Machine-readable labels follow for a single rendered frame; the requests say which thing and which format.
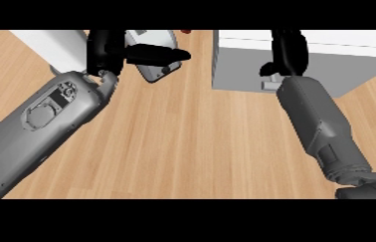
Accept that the grey drawer handle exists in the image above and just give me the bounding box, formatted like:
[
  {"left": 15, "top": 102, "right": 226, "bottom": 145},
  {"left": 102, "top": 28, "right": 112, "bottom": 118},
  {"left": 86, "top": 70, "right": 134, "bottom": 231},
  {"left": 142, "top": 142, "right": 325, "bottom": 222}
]
[{"left": 261, "top": 75, "right": 283, "bottom": 91}]

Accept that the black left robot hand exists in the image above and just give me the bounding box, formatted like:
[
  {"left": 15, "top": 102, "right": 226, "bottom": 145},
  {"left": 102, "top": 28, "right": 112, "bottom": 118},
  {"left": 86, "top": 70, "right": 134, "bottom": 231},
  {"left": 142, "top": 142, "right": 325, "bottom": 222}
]
[{"left": 86, "top": 30, "right": 192, "bottom": 77}]

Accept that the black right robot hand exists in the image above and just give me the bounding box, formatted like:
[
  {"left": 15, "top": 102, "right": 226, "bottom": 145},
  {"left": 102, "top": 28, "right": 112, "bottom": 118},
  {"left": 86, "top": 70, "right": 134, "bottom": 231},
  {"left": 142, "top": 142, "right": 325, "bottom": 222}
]
[{"left": 258, "top": 30, "right": 310, "bottom": 78}]

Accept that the silver toaster appliance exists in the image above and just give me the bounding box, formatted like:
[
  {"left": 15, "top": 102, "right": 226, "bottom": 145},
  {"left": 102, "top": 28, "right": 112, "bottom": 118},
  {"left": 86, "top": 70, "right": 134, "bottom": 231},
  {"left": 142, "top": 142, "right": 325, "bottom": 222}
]
[{"left": 123, "top": 30, "right": 184, "bottom": 84}]

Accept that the grey drawer box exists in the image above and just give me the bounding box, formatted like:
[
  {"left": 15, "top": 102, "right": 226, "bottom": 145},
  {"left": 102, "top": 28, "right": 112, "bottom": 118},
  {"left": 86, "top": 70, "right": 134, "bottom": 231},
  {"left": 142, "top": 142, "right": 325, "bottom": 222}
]
[{"left": 211, "top": 30, "right": 376, "bottom": 99}]

